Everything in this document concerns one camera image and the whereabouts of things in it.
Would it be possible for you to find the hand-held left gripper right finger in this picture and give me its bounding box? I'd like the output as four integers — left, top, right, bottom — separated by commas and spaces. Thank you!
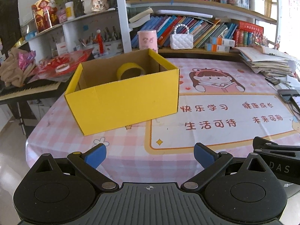
180, 142, 272, 191

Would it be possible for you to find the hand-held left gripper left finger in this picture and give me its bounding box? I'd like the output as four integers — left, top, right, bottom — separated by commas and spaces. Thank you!
31, 143, 119, 192

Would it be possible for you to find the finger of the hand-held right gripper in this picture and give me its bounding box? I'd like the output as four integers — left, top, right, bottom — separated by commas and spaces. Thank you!
253, 136, 300, 158

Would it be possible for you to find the yellow cardboard box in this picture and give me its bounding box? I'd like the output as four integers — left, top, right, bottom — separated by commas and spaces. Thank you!
64, 48, 180, 136

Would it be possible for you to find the yellow tape roll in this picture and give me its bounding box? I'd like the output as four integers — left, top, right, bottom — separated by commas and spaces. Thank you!
116, 62, 147, 80

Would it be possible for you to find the pink checked printed tablecloth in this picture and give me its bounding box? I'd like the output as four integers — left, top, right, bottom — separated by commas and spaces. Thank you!
25, 57, 300, 181

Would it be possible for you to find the stack of papers and notebooks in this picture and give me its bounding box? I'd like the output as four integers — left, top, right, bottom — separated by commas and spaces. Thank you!
234, 46, 298, 78

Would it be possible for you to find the black keyboard stand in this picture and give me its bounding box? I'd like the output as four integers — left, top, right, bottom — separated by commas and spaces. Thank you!
16, 101, 31, 135

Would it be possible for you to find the white red tape roll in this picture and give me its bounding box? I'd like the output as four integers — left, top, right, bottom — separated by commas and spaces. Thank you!
55, 64, 70, 73

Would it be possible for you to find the electric piano keyboard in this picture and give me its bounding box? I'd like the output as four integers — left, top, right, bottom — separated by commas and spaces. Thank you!
0, 81, 61, 101

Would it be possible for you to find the red printed paper sheet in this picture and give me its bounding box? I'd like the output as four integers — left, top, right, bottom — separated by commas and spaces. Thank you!
35, 48, 94, 78

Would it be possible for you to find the red thick book set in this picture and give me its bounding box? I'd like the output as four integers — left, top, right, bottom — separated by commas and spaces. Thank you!
234, 21, 264, 47

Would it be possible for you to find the white pen holder box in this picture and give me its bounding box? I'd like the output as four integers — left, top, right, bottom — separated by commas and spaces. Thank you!
103, 27, 123, 54

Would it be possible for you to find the white red shelf box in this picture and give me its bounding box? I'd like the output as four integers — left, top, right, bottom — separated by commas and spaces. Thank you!
56, 41, 68, 55

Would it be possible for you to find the red slim doll ornament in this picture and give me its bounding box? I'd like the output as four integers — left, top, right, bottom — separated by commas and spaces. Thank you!
96, 30, 105, 54

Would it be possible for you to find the pink foil wrapping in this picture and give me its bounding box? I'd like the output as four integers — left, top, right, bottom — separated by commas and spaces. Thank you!
18, 52, 37, 71

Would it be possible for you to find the beige crumpled cloth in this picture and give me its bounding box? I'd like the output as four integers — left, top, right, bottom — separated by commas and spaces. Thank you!
0, 47, 37, 87

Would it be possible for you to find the long row of slanted books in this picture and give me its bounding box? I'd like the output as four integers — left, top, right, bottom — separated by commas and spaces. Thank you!
131, 15, 238, 48

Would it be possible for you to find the pink cylinder container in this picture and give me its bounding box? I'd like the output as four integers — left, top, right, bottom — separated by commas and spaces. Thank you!
137, 30, 158, 53

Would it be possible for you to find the white rolled paper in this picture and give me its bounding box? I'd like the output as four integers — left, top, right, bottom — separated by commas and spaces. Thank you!
157, 9, 213, 19

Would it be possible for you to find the white wooden bookshelf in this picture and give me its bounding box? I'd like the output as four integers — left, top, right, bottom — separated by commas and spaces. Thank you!
20, 0, 280, 59

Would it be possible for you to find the pink small gift box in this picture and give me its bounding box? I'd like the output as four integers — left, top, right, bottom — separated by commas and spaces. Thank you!
57, 8, 68, 24

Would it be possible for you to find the white bottle yellow label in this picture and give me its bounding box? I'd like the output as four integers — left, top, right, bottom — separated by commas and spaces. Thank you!
65, 1, 75, 21

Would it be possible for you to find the red festive gift bag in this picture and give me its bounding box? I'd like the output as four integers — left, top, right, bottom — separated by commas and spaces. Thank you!
31, 0, 59, 33

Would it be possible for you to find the white quilted pearl-handle handbag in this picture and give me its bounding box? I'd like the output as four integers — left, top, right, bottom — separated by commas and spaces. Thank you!
170, 24, 194, 50

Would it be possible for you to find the wall poster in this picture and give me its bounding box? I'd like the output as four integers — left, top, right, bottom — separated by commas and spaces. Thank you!
287, 0, 300, 33

